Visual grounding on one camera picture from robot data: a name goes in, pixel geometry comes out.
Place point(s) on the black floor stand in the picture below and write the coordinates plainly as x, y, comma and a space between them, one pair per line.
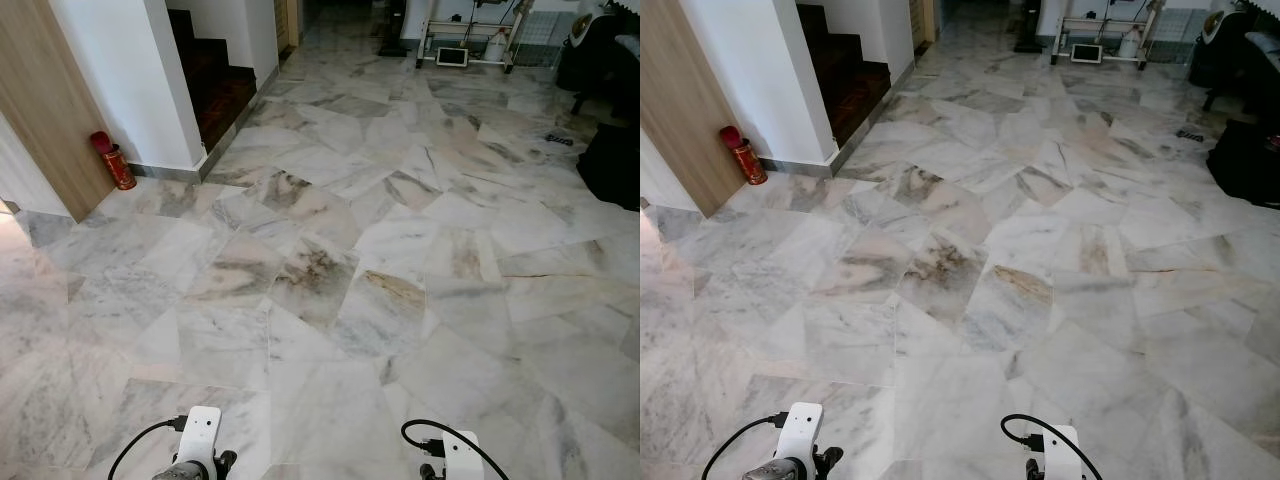
392, 45
1028, 42

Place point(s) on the red cylindrical canister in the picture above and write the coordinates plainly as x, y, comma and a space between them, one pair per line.
116, 165
748, 160

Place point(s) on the black bag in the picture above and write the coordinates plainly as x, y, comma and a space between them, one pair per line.
1245, 162
612, 165

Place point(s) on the small black flat object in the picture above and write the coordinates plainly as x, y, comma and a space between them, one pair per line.
559, 139
1190, 134

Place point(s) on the dark wooden staircase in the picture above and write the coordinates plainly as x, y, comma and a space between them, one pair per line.
850, 85
215, 90

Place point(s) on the white tablet device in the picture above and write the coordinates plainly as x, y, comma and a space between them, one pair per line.
1086, 53
452, 57

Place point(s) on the white plastic bottle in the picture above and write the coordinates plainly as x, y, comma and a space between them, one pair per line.
1130, 44
495, 47

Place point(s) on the white metal rack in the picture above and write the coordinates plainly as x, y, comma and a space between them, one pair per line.
1100, 20
470, 23

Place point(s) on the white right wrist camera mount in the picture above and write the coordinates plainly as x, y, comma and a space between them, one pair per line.
463, 458
1060, 450

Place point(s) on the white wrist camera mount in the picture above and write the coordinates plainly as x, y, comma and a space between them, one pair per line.
1060, 450
463, 458
800, 430
200, 435

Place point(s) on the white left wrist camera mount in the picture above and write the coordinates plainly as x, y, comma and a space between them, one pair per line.
200, 435
800, 430

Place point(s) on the light wooden wall panel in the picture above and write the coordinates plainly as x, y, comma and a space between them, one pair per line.
45, 100
680, 110

